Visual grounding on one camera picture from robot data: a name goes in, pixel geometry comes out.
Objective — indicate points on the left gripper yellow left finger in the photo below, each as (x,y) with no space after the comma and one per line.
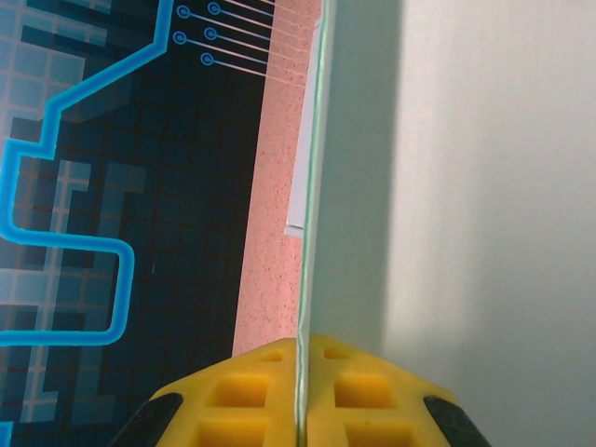
(284,372)

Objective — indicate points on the blue gear print panel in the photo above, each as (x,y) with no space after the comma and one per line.
(139,139)

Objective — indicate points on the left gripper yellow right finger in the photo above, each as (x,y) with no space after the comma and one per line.
(321,372)

